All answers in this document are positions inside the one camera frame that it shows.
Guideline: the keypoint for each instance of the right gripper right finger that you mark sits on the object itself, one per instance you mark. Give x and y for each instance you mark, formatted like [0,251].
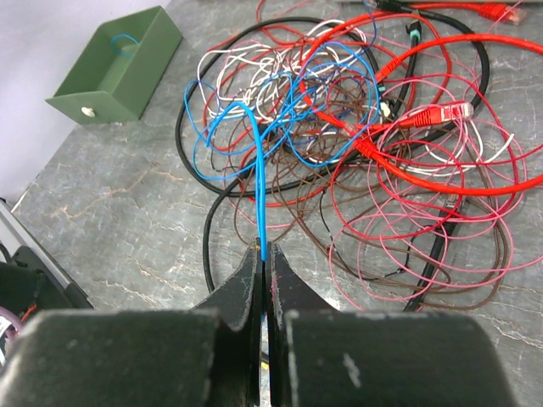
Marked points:
[320,356]

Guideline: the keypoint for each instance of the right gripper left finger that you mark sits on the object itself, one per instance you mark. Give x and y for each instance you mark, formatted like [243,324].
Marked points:
[205,356]

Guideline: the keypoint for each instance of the green plastic tray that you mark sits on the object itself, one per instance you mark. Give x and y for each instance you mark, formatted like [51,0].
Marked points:
[119,69]

